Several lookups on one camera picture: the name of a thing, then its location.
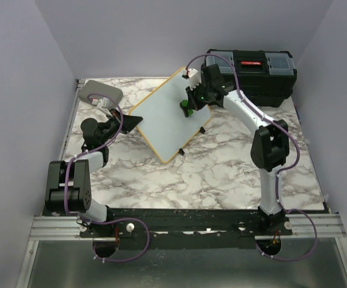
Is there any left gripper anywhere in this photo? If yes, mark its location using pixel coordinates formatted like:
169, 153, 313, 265
100, 109, 143, 145

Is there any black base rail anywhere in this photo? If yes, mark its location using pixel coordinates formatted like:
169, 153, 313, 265
43, 206, 294, 250

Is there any green whiteboard eraser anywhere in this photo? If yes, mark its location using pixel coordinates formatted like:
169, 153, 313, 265
180, 100, 194, 118

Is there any grey plastic case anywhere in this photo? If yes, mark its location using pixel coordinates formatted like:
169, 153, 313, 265
78, 80, 123, 104

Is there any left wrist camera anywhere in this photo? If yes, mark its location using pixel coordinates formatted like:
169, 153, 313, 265
91, 98, 111, 117

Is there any black plastic toolbox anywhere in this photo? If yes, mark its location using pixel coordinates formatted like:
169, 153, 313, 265
204, 49, 297, 107

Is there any yellow framed whiteboard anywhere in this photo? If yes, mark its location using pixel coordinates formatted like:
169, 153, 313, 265
128, 67, 212, 164

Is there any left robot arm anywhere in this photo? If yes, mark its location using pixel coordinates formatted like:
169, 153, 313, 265
44, 109, 143, 237

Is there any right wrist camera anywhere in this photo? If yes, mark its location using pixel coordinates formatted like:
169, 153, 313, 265
182, 68, 201, 90

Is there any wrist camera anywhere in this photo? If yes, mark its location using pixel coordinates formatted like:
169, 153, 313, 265
91, 98, 111, 117
182, 68, 201, 90

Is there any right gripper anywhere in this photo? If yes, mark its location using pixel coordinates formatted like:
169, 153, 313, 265
185, 82, 211, 112

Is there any aluminium frame rail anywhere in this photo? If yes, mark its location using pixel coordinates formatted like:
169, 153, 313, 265
14, 79, 346, 288

